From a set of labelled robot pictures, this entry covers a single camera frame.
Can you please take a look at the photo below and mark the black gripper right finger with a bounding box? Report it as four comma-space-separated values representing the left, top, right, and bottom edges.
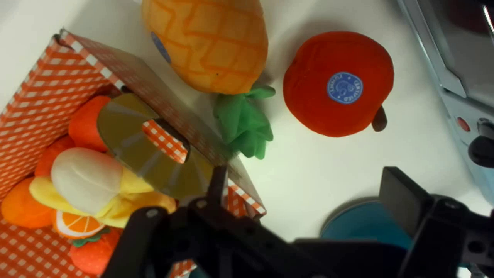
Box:
378, 165, 435, 238

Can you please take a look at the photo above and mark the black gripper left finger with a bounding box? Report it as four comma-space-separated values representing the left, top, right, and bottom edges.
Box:
205, 165, 229, 210

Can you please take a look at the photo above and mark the orange checkered basket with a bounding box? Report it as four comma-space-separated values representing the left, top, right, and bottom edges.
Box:
0, 28, 268, 278

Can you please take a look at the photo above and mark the teal bowl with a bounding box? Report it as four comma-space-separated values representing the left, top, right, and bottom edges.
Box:
319, 198, 415, 254

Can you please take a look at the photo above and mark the olive round slice toy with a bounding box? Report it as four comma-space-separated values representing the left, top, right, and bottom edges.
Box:
95, 93, 214, 201

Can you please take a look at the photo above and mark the light blue toaster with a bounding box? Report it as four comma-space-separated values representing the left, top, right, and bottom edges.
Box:
395, 0, 494, 206

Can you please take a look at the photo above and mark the white yellow banana toy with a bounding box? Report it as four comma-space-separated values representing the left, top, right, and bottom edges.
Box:
27, 147, 177, 230

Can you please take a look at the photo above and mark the orange plush pineapple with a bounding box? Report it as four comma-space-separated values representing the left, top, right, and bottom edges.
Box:
140, 0, 276, 161

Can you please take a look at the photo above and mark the orange plush fruit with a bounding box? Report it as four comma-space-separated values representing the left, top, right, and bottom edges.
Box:
0, 176, 55, 230
33, 135, 77, 179
67, 94, 112, 155

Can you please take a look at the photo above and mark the orange slice toy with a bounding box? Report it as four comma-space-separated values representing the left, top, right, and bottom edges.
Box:
52, 207, 107, 240

